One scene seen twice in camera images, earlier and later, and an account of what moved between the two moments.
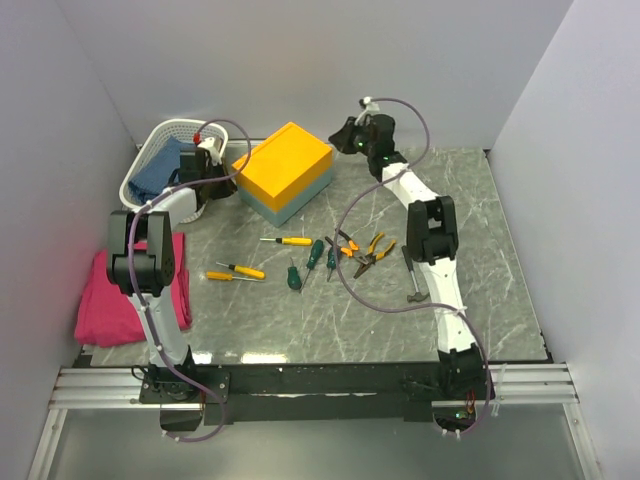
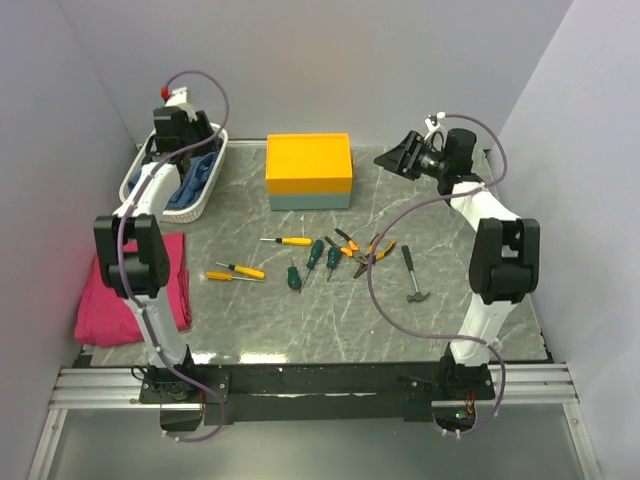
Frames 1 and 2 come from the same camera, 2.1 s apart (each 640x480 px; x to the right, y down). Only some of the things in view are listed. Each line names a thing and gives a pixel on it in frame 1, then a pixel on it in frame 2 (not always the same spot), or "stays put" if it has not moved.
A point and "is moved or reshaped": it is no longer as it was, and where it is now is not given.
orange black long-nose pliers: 370,258 stays put
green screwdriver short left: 293,279 stays put
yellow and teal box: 285,174 is moved or reshaped
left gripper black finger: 220,188 -> 183,161
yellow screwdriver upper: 298,241 stays put
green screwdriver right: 331,261 stays put
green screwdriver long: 312,260 stays put
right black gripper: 341,138 -> 396,160
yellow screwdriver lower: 227,277 stays put
